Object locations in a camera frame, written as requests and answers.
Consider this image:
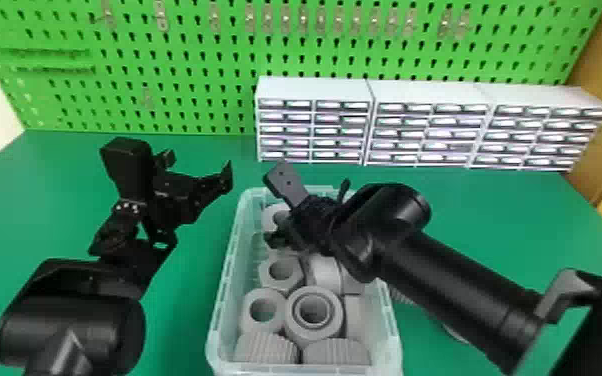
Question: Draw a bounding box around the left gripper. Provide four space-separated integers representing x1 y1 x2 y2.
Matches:
140 148 234 235

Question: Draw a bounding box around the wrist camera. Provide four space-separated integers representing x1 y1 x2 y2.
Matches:
99 136 158 205
262 159 312 210

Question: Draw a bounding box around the white drawer cabinet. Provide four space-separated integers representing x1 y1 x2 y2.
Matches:
470 83 602 173
254 75 375 166
364 79 494 169

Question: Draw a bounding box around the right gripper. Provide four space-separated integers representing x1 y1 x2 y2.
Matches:
266 196 345 256

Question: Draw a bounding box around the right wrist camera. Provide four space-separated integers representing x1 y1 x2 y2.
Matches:
262 159 312 210

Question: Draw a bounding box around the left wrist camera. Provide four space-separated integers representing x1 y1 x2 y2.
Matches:
99 136 158 205

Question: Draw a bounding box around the clear bin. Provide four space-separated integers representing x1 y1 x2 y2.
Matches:
204 185 405 376

